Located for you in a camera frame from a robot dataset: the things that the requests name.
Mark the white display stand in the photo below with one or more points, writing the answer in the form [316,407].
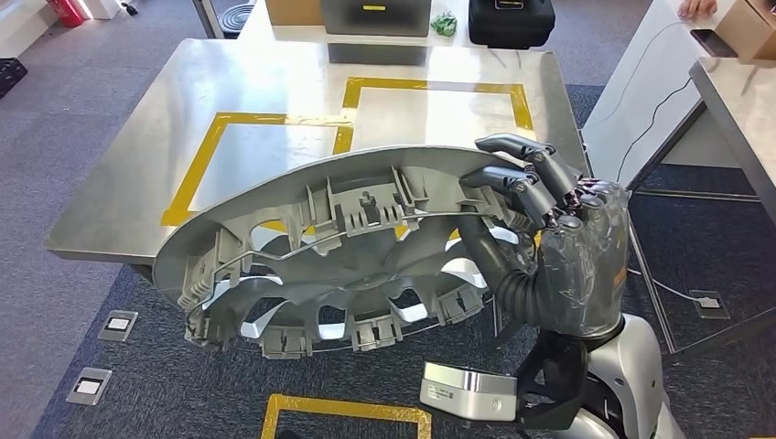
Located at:
[100,7]

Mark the pale table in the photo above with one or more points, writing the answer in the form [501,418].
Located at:
[257,33]

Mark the person's hand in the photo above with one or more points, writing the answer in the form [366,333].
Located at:
[697,7]

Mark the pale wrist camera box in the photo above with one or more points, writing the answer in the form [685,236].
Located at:
[467,391]

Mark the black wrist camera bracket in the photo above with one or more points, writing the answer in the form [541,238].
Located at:
[558,375]

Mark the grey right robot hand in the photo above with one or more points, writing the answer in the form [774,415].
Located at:
[588,279]

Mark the brown cardboard box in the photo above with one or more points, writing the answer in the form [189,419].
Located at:
[745,30]

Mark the green crumpled item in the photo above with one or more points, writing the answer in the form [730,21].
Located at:
[444,24]

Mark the grey equipment case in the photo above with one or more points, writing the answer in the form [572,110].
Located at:
[376,21]

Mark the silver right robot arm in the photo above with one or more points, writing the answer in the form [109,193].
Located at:
[636,375]

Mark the white desk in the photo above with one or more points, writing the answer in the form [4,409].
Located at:
[655,72]

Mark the stainless steel workbench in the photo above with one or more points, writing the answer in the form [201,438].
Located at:
[151,151]
[739,109]

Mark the red fire extinguisher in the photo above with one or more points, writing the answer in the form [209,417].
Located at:
[66,12]

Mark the flat cardboard box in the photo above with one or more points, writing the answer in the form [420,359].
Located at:
[294,12]

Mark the black smartphone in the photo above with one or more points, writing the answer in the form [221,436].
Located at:
[714,43]

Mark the steel pole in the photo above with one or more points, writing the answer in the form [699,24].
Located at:
[209,18]

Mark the grey plastic wheel cover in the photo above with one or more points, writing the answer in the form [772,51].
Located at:
[376,282]

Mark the black plastic crate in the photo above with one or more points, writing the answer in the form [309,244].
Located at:
[11,76]

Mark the black equipment case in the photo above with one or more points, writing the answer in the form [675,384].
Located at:
[512,27]

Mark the black ribbed round base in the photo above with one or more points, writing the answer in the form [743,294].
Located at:
[237,21]

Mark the steel floor socket plate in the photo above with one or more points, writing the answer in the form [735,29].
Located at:
[89,386]
[118,326]
[710,306]

